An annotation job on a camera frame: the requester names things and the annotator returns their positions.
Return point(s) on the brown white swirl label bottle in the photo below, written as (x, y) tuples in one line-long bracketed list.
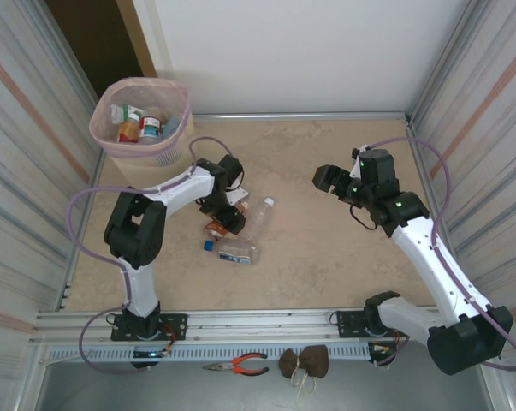
[(215, 231)]

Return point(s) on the small circuit board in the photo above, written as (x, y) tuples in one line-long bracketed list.
[(150, 354), (379, 349)]

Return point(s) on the clear unlabelled bottle white cap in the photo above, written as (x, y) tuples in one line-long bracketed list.
[(257, 218)]

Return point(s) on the clear bottle blue cap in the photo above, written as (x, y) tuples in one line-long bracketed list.
[(238, 252)]

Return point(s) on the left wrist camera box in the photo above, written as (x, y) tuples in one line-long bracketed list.
[(237, 198)]

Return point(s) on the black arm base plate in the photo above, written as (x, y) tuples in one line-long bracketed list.
[(347, 321), (176, 327)]

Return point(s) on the grey metal shelf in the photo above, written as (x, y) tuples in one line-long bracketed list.
[(155, 394)]

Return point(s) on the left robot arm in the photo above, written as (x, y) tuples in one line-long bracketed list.
[(144, 287)]

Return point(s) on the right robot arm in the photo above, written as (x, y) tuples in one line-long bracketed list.
[(431, 269)]

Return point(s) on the long aluminium base rail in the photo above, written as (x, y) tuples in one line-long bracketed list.
[(262, 325)]

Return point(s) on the white green label bottle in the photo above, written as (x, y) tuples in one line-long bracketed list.
[(120, 114)]

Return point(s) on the tan wooden door frame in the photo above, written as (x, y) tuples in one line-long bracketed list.
[(133, 30)]

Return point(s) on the beige plastic bin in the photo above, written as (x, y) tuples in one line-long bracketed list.
[(133, 171)]

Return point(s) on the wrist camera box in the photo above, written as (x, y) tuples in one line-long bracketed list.
[(357, 164), (237, 198)]

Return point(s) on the brown cloth bundle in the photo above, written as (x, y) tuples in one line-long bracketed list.
[(309, 359)]

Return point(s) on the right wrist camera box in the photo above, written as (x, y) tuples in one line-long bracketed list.
[(357, 164)]

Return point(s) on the gold red label bottle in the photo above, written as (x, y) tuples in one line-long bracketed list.
[(129, 130)]

